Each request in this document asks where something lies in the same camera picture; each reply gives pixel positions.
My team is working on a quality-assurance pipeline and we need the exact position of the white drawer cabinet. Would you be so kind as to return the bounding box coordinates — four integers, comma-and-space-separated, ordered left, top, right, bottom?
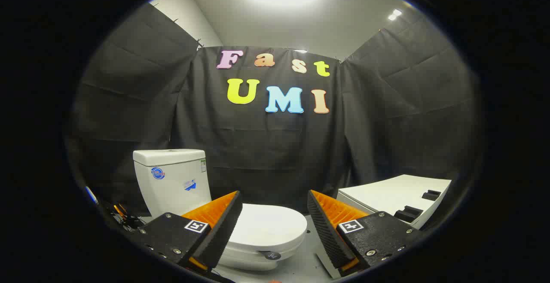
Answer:
336, 174, 452, 230

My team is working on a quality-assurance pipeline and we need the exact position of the black backdrop cloth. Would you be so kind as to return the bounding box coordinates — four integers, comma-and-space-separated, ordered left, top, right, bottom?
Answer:
64, 3, 482, 228

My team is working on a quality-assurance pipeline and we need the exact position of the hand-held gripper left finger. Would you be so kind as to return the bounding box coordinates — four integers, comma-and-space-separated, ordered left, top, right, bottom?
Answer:
129, 191, 243, 273

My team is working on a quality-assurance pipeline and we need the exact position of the white toilet seat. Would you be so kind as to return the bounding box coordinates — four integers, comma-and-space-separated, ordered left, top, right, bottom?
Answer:
224, 231, 306, 259

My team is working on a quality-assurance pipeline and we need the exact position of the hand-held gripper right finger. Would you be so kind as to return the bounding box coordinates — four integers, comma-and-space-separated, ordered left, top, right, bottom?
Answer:
307, 190, 424, 276

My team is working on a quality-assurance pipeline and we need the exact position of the tangle of black orange cables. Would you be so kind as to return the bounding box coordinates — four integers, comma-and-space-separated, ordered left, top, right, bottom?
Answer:
103, 203, 147, 231

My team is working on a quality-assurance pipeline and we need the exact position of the white toilet tank lid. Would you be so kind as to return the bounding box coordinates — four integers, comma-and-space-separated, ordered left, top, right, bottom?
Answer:
133, 149, 206, 167

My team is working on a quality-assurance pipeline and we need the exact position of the white ceramic toilet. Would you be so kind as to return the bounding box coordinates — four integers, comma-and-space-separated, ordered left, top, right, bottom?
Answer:
133, 149, 308, 271

